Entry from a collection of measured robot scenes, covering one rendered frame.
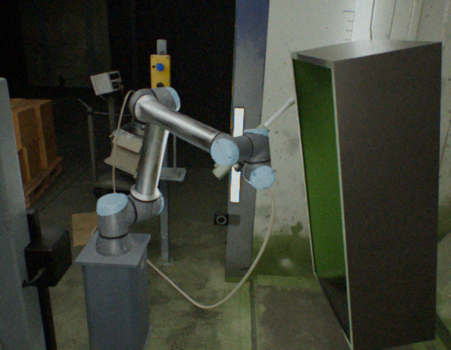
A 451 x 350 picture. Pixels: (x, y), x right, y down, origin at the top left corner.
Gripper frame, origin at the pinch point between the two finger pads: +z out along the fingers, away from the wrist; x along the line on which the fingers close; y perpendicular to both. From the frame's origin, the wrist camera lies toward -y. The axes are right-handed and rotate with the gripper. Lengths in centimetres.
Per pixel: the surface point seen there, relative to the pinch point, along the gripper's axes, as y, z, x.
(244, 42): -32, 63, 53
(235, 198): 36, 78, -16
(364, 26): 8, 41, 102
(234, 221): 48, 83, -28
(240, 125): 2, 70, 19
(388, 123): 16, -49, 42
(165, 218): 19, 115, -64
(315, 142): 24.6, 13.7, 33.3
